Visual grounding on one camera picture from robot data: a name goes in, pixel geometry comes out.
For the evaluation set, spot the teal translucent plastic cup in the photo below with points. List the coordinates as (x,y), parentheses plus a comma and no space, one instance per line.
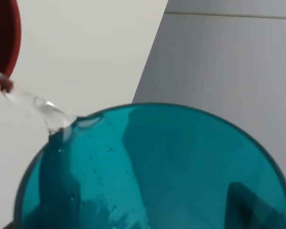
(151,166)

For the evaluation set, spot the red plastic cup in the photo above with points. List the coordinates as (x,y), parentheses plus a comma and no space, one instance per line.
(10,35)

